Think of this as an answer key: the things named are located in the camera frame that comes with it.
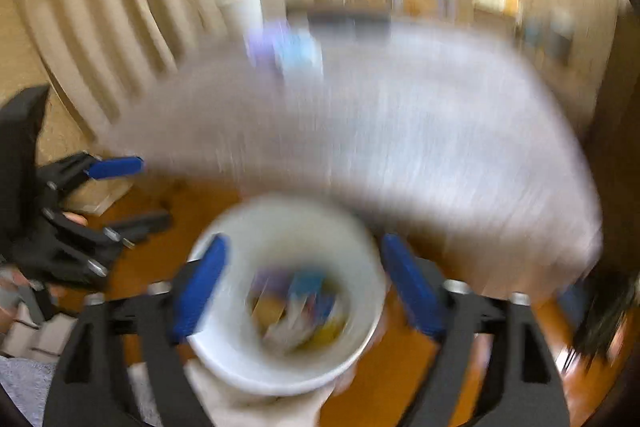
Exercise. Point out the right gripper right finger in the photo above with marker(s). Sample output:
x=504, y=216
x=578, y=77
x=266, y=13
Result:
x=495, y=344

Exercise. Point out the white trash bin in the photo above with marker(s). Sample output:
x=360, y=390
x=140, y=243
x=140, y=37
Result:
x=298, y=295

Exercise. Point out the purple white hair roller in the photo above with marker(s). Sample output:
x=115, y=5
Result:
x=260, y=42

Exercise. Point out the person left hand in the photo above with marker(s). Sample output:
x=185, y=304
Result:
x=40, y=301

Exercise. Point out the clear dental floss box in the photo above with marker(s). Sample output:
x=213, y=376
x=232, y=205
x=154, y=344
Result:
x=298, y=51

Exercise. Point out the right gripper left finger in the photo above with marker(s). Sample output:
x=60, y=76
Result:
x=92, y=385

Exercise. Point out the clear plastic table cover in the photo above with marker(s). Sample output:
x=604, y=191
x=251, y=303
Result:
x=436, y=131

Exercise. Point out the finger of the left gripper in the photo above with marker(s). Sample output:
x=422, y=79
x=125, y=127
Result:
x=67, y=174
x=60, y=232

